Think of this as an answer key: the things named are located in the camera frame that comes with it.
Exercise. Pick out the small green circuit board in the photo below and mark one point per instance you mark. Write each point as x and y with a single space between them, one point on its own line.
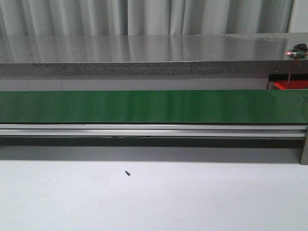
300 54

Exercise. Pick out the grey white curtain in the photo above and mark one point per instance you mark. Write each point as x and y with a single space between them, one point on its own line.
151 17

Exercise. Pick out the green conveyor belt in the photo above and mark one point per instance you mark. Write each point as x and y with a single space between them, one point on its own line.
155 106

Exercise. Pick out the grey stone counter shelf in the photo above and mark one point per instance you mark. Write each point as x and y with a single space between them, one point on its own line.
150 55

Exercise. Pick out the red plastic tray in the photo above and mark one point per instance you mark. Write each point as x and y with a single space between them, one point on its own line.
292 85

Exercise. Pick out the aluminium conveyor frame rail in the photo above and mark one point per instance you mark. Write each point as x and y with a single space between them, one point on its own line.
219 143

